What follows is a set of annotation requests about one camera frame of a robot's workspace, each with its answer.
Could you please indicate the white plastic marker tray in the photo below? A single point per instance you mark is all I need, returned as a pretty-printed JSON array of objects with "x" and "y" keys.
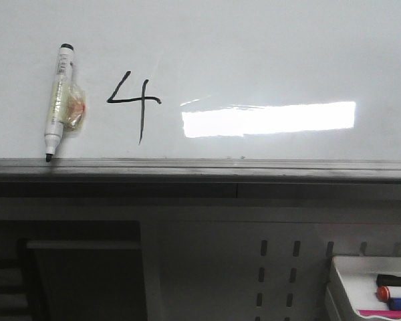
[{"x": 352, "y": 286}]

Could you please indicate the dark cabinet shelf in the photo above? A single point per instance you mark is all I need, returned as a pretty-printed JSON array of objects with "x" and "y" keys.
[{"x": 71, "y": 270}]

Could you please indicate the white perforated pegboard panel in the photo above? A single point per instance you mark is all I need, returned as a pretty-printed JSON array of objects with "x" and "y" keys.
[{"x": 226, "y": 270}]

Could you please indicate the pink eraser strip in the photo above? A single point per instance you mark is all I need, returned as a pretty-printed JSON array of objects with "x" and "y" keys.
[{"x": 392, "y": 314}]

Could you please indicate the red capped marker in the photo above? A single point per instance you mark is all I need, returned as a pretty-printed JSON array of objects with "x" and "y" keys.
[{"x": 385, "y": 293}]

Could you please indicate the white black-tipped whiteboard marker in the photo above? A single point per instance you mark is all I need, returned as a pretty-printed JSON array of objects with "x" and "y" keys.
[{"x": 67, "y": 105}]

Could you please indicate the white whiteboard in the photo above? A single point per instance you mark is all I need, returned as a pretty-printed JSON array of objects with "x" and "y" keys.
[{"x": 291, "y": 80}]

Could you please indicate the grey whiteboard ledge rail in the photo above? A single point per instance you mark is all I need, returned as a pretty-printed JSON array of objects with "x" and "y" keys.
[{"x": 209, "y": 178}]

